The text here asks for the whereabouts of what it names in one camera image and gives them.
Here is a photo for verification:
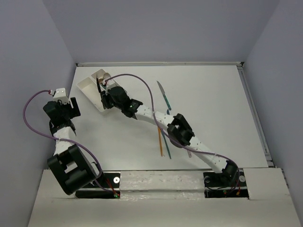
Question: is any beige plastic spoon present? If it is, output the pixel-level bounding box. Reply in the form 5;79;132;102
101;72;111;82

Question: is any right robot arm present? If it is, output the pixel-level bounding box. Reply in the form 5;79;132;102
97;85;240;188

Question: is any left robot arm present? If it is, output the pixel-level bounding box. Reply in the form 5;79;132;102
43;97;105;195

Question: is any white container right compartment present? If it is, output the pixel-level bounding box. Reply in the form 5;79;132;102
91;69;111;90

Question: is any white container compartment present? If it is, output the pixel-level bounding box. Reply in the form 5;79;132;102
77;77;109;115
91;69;111;90

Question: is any white container left compartment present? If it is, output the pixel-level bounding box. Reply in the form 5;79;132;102
77;77;109;115

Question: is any orange plastic knife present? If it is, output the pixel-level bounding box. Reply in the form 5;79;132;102
157;127;163;157

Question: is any teal plastic knife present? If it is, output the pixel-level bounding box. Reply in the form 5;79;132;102
163;135;171;159

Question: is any white front cover board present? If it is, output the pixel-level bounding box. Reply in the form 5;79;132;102
29;168;301;227

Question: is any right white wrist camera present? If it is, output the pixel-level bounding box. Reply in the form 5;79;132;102
104;79;120;90

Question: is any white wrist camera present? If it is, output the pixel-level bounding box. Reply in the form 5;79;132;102
53;88;69;105
104;79;120;90

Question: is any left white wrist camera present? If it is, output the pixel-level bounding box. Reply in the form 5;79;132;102
53;88;69;105

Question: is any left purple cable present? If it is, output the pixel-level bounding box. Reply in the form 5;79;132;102
23;89;119;198

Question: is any purple cable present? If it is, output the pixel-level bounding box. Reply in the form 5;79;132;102
23;89;119;198
104;74;239;194

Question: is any aluminium rail back edge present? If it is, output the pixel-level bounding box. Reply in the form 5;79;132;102
76;61;244;67

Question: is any aluminium rail edge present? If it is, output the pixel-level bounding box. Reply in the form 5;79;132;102
76;61;244;67
237;66;276;168

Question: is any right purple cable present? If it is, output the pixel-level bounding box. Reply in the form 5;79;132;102
104;74;239;194

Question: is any steel knife teal handle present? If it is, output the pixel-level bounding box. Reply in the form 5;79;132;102
157;81;172;111

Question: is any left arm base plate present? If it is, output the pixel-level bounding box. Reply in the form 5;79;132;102
75;171;121;199

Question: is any aluminium rail right edge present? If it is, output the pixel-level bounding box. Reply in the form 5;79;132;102
237;66;276;168

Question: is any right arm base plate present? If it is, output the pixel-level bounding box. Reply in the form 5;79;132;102
203;171;249;199

